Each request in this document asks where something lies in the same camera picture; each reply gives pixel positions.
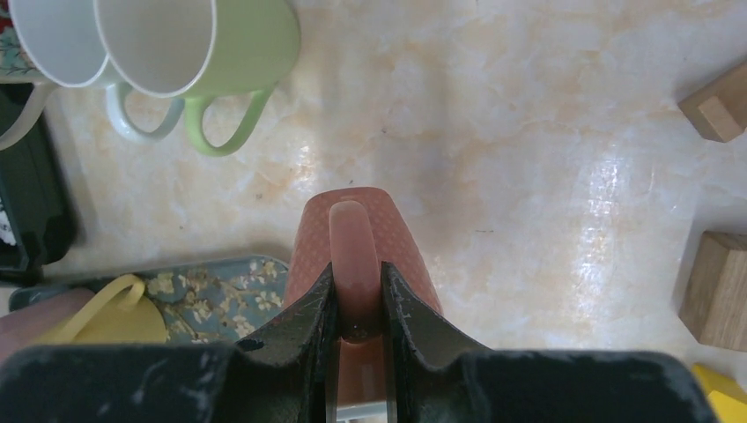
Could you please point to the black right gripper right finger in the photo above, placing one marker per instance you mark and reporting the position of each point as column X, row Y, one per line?
column 436, row 373

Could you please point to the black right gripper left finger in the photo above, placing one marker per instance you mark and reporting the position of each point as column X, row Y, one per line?
column 282, row 372

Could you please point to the terracotta upside-down mug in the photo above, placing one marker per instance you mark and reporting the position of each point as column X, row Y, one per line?
column 355, row 231

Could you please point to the light green mug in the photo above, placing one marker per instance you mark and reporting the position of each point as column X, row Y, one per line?
column 198, row 51

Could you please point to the white and blue mug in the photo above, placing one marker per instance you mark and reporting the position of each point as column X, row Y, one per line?
column 62, row 40

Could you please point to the cream patterned mug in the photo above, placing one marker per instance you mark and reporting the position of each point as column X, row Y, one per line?
column 20, row 75

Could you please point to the yellow upside-down mug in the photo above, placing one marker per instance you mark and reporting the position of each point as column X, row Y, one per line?
column 119, row 313

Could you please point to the pink upside-down mug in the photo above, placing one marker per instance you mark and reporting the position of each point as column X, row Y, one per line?
column 20, row 328

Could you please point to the teal floral serving tray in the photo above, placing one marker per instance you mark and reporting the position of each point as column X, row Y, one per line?
column 220, row 301

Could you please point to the brown rectangular wooden block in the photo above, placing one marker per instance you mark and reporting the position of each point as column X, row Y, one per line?
column 714, row 305

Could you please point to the small yellow cube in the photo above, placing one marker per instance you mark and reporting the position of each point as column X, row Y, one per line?
column 724, row 394

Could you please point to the black poker chip case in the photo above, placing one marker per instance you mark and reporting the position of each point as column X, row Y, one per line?
column 38, row 226

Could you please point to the curved brown wooden block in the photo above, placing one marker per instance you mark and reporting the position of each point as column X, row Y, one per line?
column 717, row 111

